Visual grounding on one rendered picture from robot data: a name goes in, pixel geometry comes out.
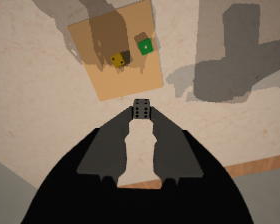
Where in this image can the yellow die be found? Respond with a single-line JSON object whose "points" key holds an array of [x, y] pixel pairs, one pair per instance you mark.
{"points": [[118, 60]]}

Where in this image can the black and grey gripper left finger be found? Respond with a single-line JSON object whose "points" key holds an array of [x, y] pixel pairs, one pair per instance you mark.
{"points": [[101, 153]]}

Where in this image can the white die with black pips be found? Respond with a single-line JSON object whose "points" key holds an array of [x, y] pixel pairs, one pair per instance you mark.
{"points": [[141, 108]]}

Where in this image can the orange flat mat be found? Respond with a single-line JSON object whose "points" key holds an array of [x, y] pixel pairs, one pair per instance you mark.
{"points": [[100, 37]]}

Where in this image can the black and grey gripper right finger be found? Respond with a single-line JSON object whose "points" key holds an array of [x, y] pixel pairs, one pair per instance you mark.
{"points": [[178, 155]]}

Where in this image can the green die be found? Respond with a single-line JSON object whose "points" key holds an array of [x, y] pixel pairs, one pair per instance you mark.
{"points": [[145, 46]]}

